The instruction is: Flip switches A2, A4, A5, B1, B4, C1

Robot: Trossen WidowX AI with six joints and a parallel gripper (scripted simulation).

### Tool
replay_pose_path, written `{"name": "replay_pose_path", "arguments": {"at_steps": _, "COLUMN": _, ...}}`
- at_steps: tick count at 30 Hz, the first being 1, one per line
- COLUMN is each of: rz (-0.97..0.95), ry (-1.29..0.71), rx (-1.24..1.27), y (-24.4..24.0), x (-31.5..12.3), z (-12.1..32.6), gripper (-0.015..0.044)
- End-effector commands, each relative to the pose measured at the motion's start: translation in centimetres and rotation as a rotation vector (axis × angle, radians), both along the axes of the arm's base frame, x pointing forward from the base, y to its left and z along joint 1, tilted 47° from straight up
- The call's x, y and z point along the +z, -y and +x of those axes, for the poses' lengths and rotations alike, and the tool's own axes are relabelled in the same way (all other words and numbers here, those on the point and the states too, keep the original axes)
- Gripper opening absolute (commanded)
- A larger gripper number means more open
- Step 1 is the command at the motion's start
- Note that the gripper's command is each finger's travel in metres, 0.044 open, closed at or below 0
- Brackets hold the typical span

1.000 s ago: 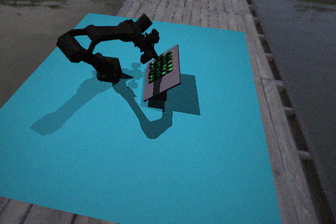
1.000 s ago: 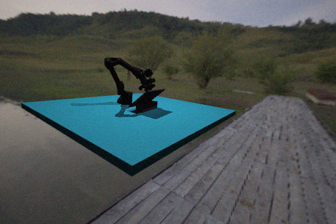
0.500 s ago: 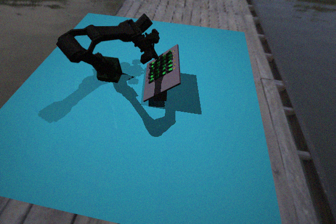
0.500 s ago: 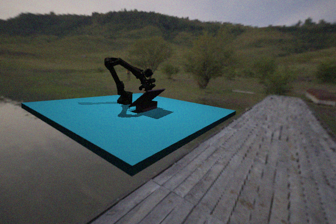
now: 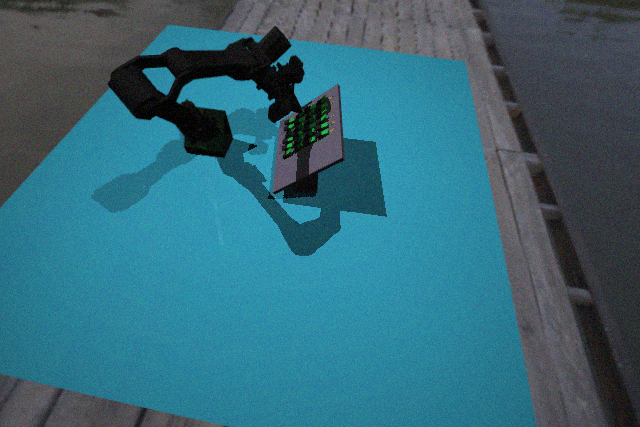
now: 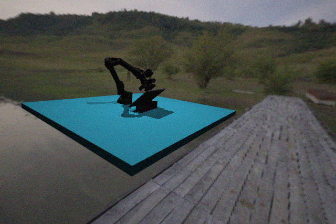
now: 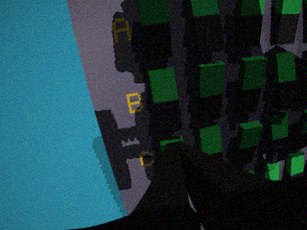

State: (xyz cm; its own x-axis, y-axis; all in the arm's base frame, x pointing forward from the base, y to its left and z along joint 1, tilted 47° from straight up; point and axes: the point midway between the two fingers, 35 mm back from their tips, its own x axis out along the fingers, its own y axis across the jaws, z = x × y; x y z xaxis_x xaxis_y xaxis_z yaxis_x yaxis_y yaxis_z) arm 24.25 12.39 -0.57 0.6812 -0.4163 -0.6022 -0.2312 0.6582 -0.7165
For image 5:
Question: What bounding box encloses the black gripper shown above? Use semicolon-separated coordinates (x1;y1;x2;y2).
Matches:
255;65;303;123

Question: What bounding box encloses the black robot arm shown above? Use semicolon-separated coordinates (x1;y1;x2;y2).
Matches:
108;26;305;145

